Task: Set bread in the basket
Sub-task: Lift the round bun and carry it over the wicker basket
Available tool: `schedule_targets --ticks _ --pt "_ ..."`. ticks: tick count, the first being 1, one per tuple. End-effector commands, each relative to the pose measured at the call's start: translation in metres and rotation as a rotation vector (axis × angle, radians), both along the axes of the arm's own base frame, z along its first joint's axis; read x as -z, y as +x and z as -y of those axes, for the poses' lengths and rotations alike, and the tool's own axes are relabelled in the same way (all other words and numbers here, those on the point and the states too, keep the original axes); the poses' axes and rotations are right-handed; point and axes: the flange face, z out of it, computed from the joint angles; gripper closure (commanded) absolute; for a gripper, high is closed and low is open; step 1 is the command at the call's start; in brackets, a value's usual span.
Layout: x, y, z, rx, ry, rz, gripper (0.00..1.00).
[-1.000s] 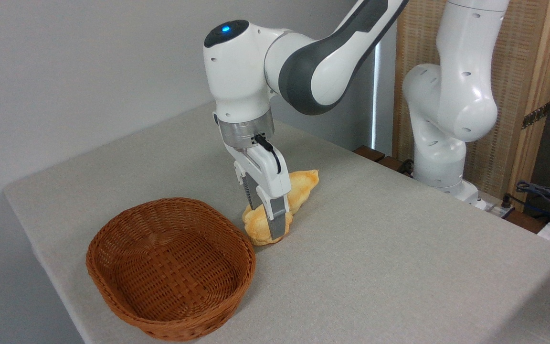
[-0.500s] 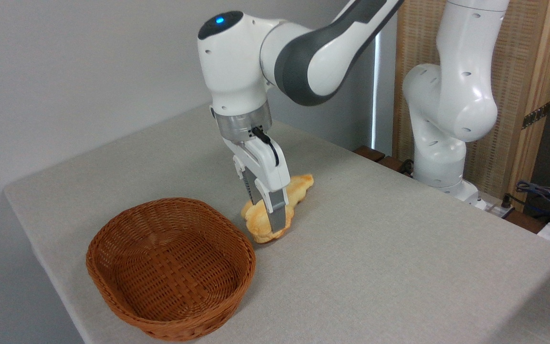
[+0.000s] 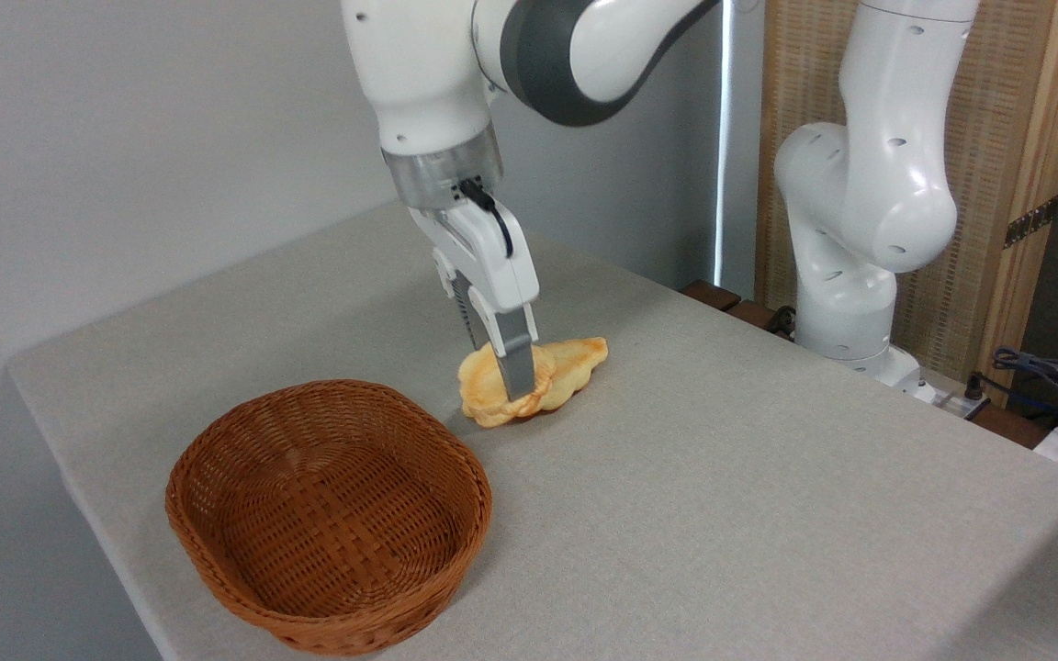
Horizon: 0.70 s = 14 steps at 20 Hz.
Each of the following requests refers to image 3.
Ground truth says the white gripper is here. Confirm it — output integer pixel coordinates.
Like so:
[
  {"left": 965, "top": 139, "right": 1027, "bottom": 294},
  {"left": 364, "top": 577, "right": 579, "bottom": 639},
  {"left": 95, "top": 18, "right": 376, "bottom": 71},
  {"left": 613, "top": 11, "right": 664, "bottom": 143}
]
[{"left": 408, "top": 197, "right": 541, "bottom": 402}]

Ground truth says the round knotted bread roll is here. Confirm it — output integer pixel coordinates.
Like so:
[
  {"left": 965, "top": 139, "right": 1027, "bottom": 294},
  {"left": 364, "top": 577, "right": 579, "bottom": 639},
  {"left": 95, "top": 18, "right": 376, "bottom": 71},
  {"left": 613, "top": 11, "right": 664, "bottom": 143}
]
[{"left": 457, "top": 343, "right": 557, "bottom": 429}]

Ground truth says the long braided bread loaf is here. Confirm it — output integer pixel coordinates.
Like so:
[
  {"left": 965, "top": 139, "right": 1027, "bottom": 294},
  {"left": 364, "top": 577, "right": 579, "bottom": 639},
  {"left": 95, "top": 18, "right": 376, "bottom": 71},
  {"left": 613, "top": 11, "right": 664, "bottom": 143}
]
[{"left": 534, "top": 337, "right": 609, "bottom": 415}]

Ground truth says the brown woven wicker basket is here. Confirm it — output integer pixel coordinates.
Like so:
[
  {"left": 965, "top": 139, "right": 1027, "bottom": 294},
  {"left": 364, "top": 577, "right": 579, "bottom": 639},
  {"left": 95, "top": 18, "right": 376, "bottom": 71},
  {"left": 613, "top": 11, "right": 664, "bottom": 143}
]
[{"left": 165, "top": 379, "right": 493, "bottom": 656}]

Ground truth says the grey fabric tablecloth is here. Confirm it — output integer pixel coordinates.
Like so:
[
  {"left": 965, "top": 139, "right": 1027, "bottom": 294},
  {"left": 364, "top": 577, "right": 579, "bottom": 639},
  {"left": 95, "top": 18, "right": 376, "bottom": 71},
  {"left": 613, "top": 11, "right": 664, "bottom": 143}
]
[{"left": 7, "top": 200, "right": 1058, "bottom": 661}]

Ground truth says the dark metal screen hinge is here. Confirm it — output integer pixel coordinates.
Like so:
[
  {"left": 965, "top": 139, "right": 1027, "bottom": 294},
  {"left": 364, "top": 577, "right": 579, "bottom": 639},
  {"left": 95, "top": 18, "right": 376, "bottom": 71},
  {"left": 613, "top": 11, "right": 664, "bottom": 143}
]
[{"left": 1004, "top": 196, "right": 1058, "bottom": 250}]

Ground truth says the wooden folding screen woven panel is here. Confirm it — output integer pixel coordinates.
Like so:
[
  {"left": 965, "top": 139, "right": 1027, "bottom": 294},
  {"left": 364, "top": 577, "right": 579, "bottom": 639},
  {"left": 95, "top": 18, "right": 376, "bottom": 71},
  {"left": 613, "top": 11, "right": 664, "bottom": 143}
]
[{"left": 757, "top": 0, "right": 1058, "bottom": 405}]

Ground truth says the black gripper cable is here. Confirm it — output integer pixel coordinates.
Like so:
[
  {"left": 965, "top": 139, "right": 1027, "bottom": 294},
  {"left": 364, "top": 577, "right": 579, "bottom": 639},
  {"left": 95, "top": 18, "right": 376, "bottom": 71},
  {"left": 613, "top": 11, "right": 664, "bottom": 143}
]
[{"left": 458, "top": 178, "right": 515, "bottom": 260}]

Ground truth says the blue-grey cable bundle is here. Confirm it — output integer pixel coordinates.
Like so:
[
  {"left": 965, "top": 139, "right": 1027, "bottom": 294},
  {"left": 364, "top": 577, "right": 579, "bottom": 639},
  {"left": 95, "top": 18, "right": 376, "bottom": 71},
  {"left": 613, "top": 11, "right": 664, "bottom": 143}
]
[{"left": 992, "top": 347, "right": 1058, "bottom": 385}]

